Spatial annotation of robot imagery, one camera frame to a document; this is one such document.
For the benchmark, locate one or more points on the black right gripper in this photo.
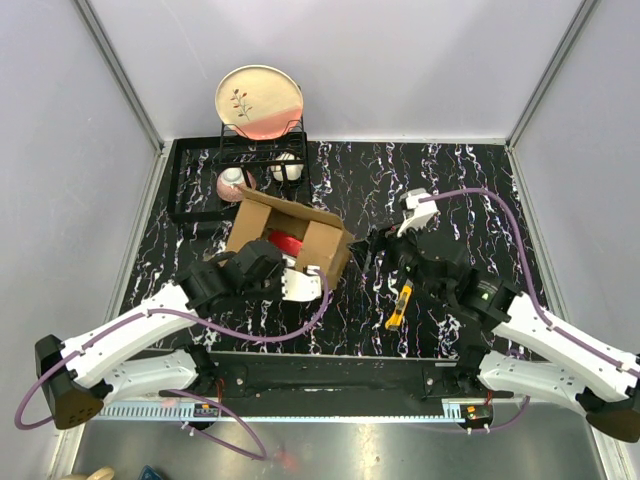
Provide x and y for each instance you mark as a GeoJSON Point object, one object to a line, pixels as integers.
{"type": "Point", "coordinates": [378, 242]}

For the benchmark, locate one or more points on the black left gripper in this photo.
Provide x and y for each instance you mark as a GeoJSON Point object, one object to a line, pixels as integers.
{"type": "Point", "coordinates": [278, 294]}

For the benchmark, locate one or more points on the brown cardboard express box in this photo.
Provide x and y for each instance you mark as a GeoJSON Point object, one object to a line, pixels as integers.
{"type": "Point", "coordinates": [324, 239]}

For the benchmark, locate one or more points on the red item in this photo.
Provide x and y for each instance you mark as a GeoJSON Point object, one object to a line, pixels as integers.
{"type": "Point", "coordinates": [286, 242]}

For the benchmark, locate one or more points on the yellow utility knife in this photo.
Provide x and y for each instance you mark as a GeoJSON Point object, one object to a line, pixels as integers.
{"type": "Point", "coordinates": [396, 319]}

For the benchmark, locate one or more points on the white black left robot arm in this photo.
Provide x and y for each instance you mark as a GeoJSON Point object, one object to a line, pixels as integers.
{"type": "Point", "coordinates": [72, 373]}

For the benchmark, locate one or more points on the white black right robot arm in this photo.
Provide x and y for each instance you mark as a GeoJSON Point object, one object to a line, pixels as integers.
{"type": "Point", "coordinates": [578, 372]}

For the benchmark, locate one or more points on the small white cup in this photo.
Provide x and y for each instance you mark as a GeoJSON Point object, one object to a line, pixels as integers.
{"type": "Point", "coordinates": [287, 168]}

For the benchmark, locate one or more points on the pink patterned bowl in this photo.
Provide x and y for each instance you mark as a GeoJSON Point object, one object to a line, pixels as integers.
{"type": "Point", "coordinates": [229, 184]}

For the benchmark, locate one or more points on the beige pink floral plate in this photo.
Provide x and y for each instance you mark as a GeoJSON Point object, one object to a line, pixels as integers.
{"type": "Point", "coordinates": [259, 102]}

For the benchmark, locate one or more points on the dark blue tray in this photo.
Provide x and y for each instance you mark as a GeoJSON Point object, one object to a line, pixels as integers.
{"type": "Point", "coordinates": [148, 473]}

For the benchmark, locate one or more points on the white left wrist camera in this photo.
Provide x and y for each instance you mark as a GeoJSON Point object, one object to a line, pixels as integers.
{"type": "Point", "coordinates": [302, 286]}

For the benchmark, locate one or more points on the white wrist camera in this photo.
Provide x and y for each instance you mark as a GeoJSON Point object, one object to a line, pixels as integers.
{"type": "Point", "coordinates": [302, 286]}
{"type": "Point", "coordinates": [418, 209]}

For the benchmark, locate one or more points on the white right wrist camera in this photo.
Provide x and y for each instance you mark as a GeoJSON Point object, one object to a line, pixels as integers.
{"type": "Point", "coordinates": [418, 209]}

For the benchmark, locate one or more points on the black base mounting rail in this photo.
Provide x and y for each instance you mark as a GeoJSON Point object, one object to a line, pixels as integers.
{"type": "Point", "coordinates": [246, 375]}

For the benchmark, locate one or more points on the black wire dish rack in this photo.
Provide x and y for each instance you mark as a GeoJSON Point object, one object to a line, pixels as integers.
{"type": "Point", "coordinates": [195, 164]}

